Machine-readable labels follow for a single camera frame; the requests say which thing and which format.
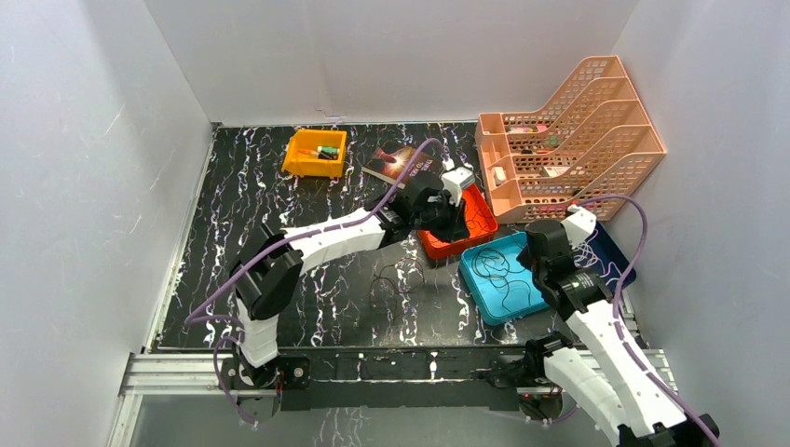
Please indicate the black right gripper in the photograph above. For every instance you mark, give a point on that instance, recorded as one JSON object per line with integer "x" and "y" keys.
{"x": 524, "y": 257}

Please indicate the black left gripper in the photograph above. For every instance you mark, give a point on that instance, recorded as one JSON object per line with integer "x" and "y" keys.
{"x": 453, "y": 221}

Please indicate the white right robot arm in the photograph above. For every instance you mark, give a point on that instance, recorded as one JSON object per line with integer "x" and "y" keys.
{"x": 624, "y": 395}

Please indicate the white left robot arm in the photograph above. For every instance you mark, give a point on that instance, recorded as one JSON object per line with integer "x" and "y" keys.
{"x": 270, "y": 267}

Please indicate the dark blue square tray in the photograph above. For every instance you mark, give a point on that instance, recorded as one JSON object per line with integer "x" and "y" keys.
{"x": 600, "y": 253}

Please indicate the orange square tray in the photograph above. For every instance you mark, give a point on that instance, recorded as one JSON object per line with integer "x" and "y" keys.
{"x": 480, "y": 221}

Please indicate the light blue square tray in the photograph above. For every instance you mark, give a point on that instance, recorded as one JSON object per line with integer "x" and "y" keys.
{"x": 500, "y": 286}

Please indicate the dark paperback book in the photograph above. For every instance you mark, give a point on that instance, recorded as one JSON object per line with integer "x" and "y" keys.
{"x": 388, "y": 162}

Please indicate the green marker pen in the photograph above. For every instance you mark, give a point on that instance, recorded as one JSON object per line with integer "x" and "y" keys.
{"x": 331, "y": 152}

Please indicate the peach plastic file organizer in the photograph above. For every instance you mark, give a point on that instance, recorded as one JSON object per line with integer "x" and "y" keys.
{"x": 592, "y": 137}

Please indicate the yellow plastic parts bin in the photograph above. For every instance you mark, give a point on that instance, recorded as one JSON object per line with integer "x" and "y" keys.
{"x": 302, "y": 165}

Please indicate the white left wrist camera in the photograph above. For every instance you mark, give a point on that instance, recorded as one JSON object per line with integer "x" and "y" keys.
{"x": 455, "y": 179}

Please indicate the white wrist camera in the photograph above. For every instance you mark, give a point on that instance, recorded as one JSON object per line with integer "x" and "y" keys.
{"x": 579, "y": 225}
{"x": 455, "y": 179}

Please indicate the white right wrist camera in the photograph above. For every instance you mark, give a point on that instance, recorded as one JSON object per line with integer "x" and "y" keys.
{"x": 579, "y": 225}

